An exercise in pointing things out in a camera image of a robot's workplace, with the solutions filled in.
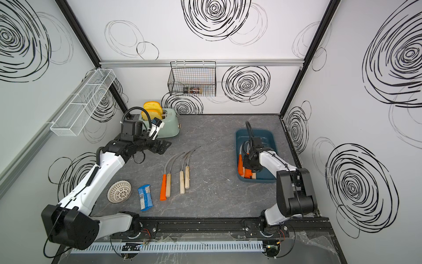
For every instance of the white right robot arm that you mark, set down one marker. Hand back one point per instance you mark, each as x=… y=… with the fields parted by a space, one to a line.
x=295 y=195

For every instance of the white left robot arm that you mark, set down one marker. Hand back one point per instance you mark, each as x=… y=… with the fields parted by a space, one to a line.
x=69 y=223

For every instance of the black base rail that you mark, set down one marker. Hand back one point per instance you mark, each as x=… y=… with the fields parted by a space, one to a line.
x=249 y=227

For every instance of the white plastic strainer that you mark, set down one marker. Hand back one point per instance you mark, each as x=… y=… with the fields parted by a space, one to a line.
x=119 y=192

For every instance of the blue snack packet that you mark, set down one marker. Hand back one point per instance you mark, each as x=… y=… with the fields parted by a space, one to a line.
x=144 y=193

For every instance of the mint green toaster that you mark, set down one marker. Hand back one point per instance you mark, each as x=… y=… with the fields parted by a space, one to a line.
x=171 y=124

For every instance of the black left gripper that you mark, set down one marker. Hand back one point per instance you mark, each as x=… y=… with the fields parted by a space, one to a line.
x=163 y=148

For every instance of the white slotted cable duct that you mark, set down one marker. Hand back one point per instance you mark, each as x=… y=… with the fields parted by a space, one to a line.
x=173 y=247

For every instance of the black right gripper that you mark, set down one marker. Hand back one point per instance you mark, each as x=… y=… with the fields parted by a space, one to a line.
x=246 y=164

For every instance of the orange handle sickle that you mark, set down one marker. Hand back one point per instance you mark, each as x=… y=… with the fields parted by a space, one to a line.
x=247 y=173
x=163 y=187
x=240 y=166

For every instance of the teal plastic storage box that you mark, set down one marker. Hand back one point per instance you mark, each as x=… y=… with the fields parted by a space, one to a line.
x=267 y=139

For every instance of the yellow toast slice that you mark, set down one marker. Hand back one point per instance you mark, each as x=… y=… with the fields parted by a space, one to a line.
x=153 y=105
x=153 y=113

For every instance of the white wire wall shelf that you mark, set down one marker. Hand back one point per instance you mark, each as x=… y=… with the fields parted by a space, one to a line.
x=83 y=103

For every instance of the black wire wall basket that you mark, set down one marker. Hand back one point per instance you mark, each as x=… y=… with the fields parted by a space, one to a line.
x=192 y=78

